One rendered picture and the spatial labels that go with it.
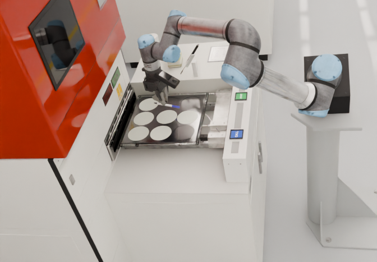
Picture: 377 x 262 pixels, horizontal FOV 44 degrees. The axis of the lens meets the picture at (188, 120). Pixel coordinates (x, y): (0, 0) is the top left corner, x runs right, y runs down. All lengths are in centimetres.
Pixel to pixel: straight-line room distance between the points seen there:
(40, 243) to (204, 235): 71
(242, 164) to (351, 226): 112
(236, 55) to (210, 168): 56
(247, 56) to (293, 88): 27
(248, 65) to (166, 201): 70
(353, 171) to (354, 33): 169
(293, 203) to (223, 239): 87
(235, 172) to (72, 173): 64
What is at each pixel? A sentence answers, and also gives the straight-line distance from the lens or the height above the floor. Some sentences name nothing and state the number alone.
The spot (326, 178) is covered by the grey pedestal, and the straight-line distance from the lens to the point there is 253.
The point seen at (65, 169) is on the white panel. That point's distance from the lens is 177.
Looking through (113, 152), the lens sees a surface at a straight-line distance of 214.
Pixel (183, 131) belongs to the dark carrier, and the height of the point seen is 90.
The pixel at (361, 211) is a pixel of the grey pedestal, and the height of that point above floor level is 6.
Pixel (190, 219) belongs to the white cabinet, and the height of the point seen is 65.
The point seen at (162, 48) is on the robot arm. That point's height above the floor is 128.
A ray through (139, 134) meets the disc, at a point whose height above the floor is 90.
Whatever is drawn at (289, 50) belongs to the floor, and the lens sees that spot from 426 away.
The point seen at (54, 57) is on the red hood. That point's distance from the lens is 161.
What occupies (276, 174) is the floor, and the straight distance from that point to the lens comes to 310.
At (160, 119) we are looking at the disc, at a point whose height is 90.
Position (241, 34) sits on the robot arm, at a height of 141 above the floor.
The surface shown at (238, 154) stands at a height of 96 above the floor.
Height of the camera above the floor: 226
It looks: 39 degrees down
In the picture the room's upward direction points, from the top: 13 degrees counter-clockwise
